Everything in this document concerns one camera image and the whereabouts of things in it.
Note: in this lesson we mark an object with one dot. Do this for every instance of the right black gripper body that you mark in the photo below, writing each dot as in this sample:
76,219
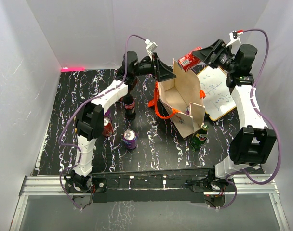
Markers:
222,59

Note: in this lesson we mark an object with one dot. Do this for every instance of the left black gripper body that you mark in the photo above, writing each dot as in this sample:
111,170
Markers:
156,62

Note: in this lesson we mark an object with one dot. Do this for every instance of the red cola can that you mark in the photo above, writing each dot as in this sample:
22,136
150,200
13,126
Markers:
188,61
108,129

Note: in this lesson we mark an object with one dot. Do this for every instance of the beige canvas bag orange handles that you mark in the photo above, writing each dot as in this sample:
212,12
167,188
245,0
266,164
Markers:
171,98

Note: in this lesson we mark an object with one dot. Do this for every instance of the purple soda can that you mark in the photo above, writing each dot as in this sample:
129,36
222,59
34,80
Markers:
129,138
188,110
107,114

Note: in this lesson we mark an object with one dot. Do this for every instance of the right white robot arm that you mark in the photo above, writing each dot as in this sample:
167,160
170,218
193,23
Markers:
254,142

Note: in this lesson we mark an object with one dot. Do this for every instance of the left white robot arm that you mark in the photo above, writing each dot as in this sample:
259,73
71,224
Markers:
89,120

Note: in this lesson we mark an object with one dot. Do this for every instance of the glass cola bottle red cap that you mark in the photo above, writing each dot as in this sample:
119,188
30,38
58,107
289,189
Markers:
129,106

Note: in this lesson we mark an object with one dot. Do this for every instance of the purple soda can front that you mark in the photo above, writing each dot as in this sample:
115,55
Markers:
129,138

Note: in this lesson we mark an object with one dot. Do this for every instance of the green glass bottle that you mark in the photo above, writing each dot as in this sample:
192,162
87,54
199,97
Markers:
199,137

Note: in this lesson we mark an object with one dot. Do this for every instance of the pink marker strip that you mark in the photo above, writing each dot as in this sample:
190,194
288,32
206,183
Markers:
73,69

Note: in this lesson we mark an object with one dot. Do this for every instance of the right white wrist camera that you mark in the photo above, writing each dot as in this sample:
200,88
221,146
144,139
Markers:
234,37

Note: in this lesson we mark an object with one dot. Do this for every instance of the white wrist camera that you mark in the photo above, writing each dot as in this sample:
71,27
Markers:
234,37
150,47

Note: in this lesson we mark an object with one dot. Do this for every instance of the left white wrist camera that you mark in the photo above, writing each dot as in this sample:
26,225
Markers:
150,47

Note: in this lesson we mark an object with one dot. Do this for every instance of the white board wooden frame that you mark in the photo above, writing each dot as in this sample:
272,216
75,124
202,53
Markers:
218,101

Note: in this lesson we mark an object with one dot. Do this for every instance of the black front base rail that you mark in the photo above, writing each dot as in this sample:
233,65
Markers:
189,185

